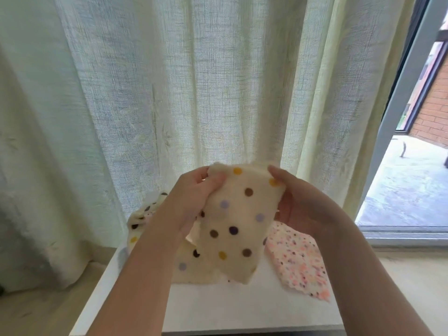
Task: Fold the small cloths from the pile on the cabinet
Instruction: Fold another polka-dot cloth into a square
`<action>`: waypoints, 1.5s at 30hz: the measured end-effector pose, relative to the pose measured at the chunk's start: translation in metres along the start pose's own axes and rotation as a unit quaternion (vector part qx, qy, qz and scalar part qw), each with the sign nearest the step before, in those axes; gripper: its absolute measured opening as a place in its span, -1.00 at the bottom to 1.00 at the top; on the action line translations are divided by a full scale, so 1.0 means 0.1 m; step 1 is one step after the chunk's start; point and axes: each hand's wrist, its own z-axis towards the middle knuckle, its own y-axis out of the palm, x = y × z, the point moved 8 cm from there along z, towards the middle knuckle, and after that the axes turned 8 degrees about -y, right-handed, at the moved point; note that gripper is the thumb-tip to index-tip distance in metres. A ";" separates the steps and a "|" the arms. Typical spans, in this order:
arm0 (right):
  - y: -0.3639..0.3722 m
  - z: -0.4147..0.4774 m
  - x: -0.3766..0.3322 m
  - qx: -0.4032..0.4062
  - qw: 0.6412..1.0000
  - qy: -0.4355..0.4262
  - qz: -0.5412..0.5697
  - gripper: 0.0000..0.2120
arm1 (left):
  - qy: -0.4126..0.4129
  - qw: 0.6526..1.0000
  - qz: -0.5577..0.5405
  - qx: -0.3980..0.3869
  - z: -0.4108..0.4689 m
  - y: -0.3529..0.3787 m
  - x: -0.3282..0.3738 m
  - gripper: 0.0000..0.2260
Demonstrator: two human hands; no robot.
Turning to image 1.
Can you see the person's left hand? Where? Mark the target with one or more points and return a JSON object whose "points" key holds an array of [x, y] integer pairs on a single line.
{"points": [[182, 199]]}

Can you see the person's right hand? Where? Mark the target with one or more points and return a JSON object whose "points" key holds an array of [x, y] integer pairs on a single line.
{"points": [[308, 203]]}

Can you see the pink floral cloths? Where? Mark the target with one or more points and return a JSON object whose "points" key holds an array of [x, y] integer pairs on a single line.
{"points": [[301, 266]]}

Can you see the person's left forearm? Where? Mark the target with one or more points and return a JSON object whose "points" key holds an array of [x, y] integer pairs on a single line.
{"points": [[136, 287]]}

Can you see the person's right forearm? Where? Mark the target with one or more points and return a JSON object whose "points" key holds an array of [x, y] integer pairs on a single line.
{"points": [[374, 283]]}

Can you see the white table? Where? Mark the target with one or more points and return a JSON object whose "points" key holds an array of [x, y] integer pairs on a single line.
{"points": [[245, 308]]}

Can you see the white linen curtain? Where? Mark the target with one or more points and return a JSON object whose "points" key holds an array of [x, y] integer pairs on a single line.
{"points": [[210, 73]]}

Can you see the white sliding door frame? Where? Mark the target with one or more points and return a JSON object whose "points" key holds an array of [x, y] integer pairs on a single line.
{"points": [[392, 115]]}

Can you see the dark balcony window frame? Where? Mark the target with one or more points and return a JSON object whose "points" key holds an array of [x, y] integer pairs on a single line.
{"points": [[423, 87]]}

